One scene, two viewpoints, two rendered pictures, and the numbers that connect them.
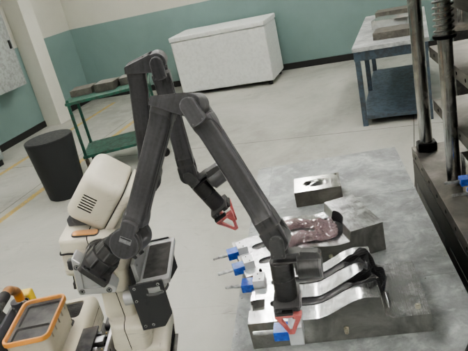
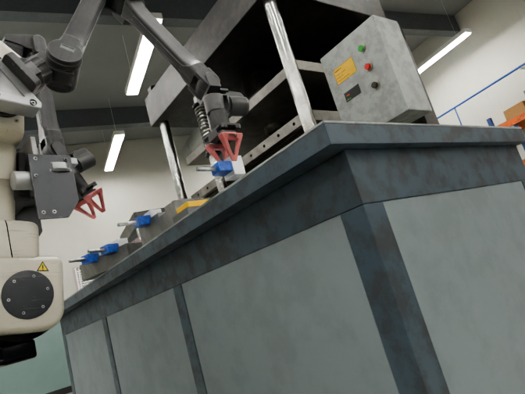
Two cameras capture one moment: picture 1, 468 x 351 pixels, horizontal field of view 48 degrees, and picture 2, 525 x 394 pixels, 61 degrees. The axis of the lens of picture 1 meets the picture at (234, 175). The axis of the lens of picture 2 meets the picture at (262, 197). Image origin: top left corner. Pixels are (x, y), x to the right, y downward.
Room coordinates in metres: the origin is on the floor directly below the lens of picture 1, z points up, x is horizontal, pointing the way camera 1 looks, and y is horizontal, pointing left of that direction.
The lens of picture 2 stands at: (0.34, 0.80, 0.58)
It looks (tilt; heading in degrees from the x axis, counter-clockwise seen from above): 12 degrees up; 309
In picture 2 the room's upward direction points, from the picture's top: 16 degrees counter-clockwise
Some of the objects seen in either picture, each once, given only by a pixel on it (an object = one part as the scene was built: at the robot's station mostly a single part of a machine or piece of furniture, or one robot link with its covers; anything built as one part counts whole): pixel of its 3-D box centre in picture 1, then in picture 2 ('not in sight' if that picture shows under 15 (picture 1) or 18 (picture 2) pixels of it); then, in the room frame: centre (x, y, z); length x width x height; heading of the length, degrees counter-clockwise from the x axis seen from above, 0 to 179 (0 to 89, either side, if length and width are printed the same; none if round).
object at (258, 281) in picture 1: (245, 285); (139, 222); (1.43, 0.05, 0.89); 0.13 x 0.05 x 0.05; 79
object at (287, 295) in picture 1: (285, 289); (219, 125); (1.11, -0.06, 1.06); 0.10 x 0.07 x 0.07; 169
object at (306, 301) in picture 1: (326, 277); not in sight; (1.33, -0.20, 0.92); 0.35 x 0.16 x 0.09; 79
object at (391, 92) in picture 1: (395, 57); not in sight; (5.81, -2.05, 0.44); 1.90 x 0.70 x 0.89; 158
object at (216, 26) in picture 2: not in sight; (261, 86); (1.73, -1.19, 1.75); 1.30 x 0.84 x 0.61; 169
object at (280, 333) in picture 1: (278, 331); (218, 168); (1.12, -0.02, 0.93); 0.13 x 0.05 x 0.05; 79
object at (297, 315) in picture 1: (289, 315); (227, 146); (1.10, -0.05, 0.99); 0.07 x 0.07 x 0.09; 79
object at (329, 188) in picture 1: (317, 189); not in sight; (2.11, -0.34, 0.84); 0.20 x 0.15 x 0.07; 79
